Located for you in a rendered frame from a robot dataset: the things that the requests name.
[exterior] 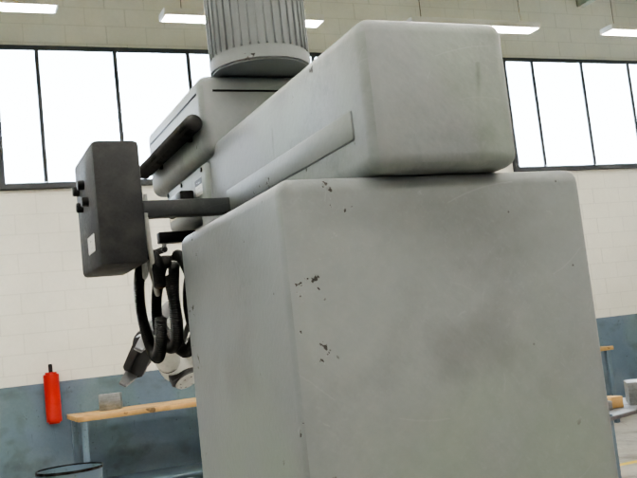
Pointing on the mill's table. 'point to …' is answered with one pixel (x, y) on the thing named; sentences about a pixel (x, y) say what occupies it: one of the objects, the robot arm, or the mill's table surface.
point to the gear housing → (202, 179)
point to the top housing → (233, 91)
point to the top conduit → (171, 145)
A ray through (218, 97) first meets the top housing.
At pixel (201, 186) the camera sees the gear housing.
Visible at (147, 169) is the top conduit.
